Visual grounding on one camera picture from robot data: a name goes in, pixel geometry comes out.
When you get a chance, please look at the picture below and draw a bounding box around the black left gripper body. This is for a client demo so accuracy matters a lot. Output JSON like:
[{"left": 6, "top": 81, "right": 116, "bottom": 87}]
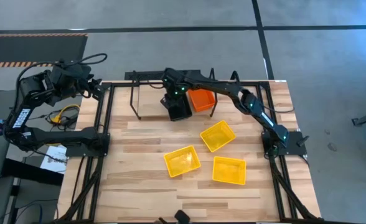
[{"left": 77, "top": 76, "right": 106, "bottom": 100}]

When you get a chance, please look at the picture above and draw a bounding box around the yellow plastic basket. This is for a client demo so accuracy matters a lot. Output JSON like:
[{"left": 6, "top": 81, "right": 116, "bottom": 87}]
[
  {"left": 163, "top": 145, "right": 202, "bottom": 178},
  {"left": 212, "top": 156, "right": 247, "bottom": 185},
  {"left": 200, "top": 120, "right": 237, "bottom": 153}
]

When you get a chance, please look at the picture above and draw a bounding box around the white printed paper sheet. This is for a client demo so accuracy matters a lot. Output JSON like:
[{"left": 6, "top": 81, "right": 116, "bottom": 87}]
[{"left": 39, "top": 144, "right": 68, "bottom": 175}]

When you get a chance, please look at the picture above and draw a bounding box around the yellow cable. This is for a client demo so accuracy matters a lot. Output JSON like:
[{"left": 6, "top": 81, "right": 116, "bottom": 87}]
[{"left": 47, "top": 104, "right": 81, "bottom": 125}]

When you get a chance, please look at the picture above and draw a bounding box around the black perforated metal panel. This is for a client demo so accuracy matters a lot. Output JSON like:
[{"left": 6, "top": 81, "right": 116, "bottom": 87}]
[{"left": 124, "top": 70, "right": 202, "bottom": 81}]

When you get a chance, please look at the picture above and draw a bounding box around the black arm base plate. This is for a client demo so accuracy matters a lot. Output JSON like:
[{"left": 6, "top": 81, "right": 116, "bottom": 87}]
[
  {"left": 65, "top": 133, "right": 111, "bottom": 157},
  {"left": 261, "top": 130, "right": 307, "bottom": 156}
]

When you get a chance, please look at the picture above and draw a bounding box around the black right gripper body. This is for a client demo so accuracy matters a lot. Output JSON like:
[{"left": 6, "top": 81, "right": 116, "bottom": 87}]
[{"left": 161, "top": 67, "right": 190, "bottom": 105}]

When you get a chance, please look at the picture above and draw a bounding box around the black flat beam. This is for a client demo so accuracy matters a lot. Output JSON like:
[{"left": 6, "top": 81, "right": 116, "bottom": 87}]
[{"left": 1, "top": 157, "right": 64, "bottom": 187}]

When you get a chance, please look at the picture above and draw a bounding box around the black aluminium table frame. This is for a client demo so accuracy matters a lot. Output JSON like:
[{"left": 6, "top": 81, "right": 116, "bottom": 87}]
[{"left": 54, "top": 80, "right": 322, "bottom": 223}]

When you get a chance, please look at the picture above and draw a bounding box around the black hazard-striped floor mat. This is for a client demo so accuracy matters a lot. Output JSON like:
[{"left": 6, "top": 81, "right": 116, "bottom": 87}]
[{"left": 0, "top": 33, "right": 88, "bottom": 68}]

